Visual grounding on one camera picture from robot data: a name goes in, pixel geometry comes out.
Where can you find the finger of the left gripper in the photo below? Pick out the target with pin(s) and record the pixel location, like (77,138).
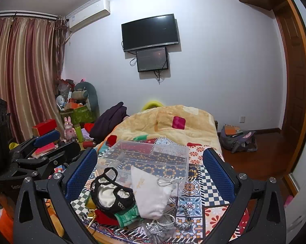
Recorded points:
(47,139)

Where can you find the small wall monitor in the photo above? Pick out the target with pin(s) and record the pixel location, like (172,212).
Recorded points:
(153,59)

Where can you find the brown wooden door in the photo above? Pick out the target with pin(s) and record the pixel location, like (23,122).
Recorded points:
(293,32)

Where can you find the yellow fluffy cushion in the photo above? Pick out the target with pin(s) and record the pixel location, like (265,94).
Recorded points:
(151,105)

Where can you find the red box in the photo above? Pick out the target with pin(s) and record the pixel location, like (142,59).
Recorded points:
(44,127)

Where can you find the wall power socket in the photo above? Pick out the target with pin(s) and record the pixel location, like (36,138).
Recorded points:
(242,119)

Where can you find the patterned colourful bedsheet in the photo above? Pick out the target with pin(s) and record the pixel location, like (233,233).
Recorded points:
(200,197)

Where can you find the grey green plush toy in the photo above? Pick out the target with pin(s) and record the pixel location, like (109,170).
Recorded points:
(86,93)

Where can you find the red velvet gold pouch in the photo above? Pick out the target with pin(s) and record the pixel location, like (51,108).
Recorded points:
(103,219)

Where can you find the white air conditioner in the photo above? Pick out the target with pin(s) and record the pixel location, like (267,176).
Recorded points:
(89,15)

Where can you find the pink rabbit toy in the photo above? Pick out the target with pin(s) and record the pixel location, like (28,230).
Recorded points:
(69,132)

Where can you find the green bottle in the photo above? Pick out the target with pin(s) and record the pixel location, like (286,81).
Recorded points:
(79,133)

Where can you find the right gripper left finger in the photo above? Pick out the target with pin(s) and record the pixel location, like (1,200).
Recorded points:
(32,223)

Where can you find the dark purple garment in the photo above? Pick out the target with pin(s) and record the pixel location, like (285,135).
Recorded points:
(105,124)

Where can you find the red striped curtain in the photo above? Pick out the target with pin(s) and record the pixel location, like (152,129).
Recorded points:
(31,58)

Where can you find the grey backpack on floor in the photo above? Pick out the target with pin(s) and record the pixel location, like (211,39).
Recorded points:
(234,139)

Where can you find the green knitted cloth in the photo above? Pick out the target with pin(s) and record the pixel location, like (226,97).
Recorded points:
(128,216)

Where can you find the large wall television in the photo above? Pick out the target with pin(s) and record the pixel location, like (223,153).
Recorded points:
(149,32)

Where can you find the green cardboard box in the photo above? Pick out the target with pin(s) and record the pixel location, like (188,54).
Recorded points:
(79,115)

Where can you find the red cylinder can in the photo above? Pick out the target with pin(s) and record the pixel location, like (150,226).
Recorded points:
(88,144)

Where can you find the white wardrobe sliding door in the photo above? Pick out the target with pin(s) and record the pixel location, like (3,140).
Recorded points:
(296,211)

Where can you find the silver mesh pouch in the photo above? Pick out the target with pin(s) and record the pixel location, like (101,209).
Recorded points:
(159,230)

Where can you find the clear plastic storage box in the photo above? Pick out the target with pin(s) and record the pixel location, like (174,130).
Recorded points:
(163,158)

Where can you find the beige patchwork blanket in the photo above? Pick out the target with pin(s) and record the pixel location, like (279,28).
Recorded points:
(180,124)

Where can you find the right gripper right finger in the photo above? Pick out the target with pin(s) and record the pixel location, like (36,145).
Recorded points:
(267,223)

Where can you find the white drawstring pouch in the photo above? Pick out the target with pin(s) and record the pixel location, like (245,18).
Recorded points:
(151,193)

